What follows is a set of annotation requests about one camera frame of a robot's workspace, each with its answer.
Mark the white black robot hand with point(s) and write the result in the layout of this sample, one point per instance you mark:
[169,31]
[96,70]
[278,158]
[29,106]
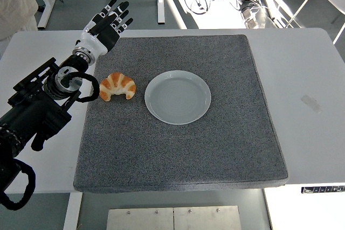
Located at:
[94,42]

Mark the golden croissant bread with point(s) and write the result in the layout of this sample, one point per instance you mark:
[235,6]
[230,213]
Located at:
[117,82]

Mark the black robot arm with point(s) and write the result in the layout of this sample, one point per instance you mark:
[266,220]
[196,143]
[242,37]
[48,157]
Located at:
[32,106]

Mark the round pale grey plate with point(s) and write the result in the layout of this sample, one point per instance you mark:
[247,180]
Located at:
[178,98]

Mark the grey metal plate with screws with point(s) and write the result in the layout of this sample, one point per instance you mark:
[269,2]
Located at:
[172,217]

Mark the white desk leg with foot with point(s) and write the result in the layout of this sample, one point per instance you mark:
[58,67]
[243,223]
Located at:
[48,1]

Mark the person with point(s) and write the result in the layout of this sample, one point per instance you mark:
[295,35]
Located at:
[13,3]

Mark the grey speckled mat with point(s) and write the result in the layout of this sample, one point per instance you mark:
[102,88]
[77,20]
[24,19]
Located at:
[178,154]

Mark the grey power adapters on floor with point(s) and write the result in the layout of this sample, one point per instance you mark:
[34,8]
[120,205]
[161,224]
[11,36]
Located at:
[249,17]

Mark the white table leg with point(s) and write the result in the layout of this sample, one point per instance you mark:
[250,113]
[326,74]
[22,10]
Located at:
[72,211]

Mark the clear tape piece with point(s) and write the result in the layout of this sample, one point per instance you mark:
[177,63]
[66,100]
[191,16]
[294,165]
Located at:
[310,103]

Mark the black table control panel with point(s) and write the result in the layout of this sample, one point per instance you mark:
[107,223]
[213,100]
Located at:
[322,189]

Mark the white panel under table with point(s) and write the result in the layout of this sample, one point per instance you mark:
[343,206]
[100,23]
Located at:
[307,211]

